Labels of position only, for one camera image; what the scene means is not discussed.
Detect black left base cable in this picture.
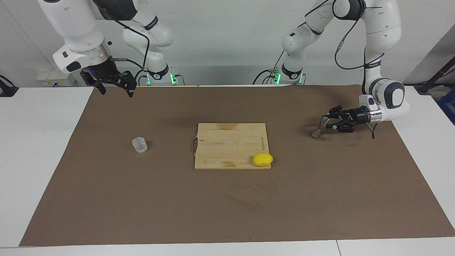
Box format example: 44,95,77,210
252,53,287,85

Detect black base cable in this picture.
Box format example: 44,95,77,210
133,69,150,86
252,53,287,85

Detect white wall power strip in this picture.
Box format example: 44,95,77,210
37,69,76,87

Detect wooden cutting board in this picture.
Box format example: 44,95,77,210
192,123,272,170

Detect clear plastic measuring cup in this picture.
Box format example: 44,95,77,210
132,137,148,154

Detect brown paper table mat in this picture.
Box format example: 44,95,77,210
18,85,455,247

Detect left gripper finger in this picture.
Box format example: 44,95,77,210
322,105,344,119
325,122,355,133

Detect black right base cable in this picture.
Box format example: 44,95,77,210
133,69,150,86

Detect yellow lemon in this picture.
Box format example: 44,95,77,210
252,153,274,167

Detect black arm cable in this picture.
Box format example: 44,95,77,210
93,0,151,70
305,0,386,140

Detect metal double jigger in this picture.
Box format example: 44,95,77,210
311,117,329,139

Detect black clamp with cable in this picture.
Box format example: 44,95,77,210
0,74,19,97

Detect black stand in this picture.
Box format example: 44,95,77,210
414,56,455,95

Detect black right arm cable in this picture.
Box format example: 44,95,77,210
93,0,151,70

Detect blue crate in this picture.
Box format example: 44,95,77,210
437,88,455,126

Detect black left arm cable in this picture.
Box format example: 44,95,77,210
305,0,386,140

